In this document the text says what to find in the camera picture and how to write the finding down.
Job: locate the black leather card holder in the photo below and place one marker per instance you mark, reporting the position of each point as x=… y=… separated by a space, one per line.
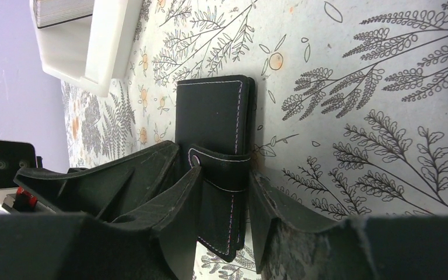
x=214 y=119

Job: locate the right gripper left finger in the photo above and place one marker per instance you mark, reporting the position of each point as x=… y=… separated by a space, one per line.
x=130 y=218

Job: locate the cards stack in box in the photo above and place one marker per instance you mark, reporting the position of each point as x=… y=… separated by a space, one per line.
x=53 y=12

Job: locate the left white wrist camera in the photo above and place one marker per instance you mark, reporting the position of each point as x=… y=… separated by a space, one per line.
x=14 y=198

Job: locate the white plastic card box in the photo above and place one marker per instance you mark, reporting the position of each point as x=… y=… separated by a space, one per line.
x=88 y=51

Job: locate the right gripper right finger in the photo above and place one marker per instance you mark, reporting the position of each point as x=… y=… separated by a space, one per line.
x=288 y=238

